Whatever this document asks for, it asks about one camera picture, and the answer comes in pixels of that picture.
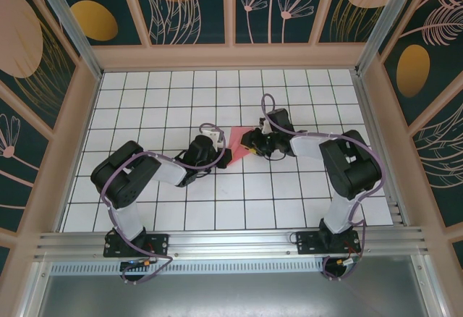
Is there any pink cloth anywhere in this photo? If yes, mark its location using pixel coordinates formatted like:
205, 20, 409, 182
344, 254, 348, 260
226, 125, 255, 165

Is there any grey metal sheet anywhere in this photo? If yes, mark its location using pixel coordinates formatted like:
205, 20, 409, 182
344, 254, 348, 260
30, 272, 444, 317

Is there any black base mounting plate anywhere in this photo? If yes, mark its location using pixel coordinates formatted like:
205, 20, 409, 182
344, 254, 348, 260
103, 232, 170, 258
295, 229, 361, 255

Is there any dark panel orange oval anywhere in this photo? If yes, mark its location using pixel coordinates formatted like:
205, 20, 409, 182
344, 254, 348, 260
50, 0, 143, 46

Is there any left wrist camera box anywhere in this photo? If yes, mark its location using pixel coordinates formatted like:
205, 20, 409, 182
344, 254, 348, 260
200, 124, 226, 148

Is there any thin black cable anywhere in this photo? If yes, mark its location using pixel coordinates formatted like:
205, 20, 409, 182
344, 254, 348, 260
263, 148, 290, 161
187, 169, 213, 185

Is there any aluminium front rail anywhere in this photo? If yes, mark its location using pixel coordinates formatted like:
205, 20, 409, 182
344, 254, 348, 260
34, 225, 432, 260

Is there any slotted grey cable duct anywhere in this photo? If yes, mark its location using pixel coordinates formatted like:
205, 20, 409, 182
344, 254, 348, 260
50, 261, 326, 275

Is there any aluminium side rail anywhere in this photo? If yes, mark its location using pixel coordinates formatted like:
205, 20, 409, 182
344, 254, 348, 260
352, 70, 405, 227

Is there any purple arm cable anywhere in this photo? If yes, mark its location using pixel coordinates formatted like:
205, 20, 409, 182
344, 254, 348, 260
260, 93, 384, 282
101, 124, 227, 286

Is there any aluminium corner post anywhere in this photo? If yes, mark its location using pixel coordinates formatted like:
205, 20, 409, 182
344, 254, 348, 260
356, 0, 422, 76
30, 0, 104, 79

